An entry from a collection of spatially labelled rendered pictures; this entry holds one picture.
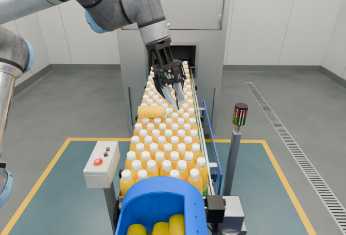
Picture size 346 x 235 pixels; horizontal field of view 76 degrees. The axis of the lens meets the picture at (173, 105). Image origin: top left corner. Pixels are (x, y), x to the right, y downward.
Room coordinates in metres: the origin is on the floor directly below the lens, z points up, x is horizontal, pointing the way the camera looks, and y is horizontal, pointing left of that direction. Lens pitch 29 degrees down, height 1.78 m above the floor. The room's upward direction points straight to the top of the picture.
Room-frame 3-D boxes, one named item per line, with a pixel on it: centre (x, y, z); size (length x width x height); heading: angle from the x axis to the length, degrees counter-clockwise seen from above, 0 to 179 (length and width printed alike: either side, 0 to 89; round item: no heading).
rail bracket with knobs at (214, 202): (0.59, -0.17, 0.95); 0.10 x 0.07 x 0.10; 89
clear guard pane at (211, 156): (1.18, -0.24, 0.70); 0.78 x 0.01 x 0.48; 179
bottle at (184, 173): (0.73, -0.04, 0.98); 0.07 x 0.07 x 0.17
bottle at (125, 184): (0.67, 0.20, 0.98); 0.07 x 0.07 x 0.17
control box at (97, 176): (0.76, 0.32, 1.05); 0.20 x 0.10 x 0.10; 179
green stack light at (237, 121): (0.93, -0.33, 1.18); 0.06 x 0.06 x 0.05
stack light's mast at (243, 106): (0.93, -0.33, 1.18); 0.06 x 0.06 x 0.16
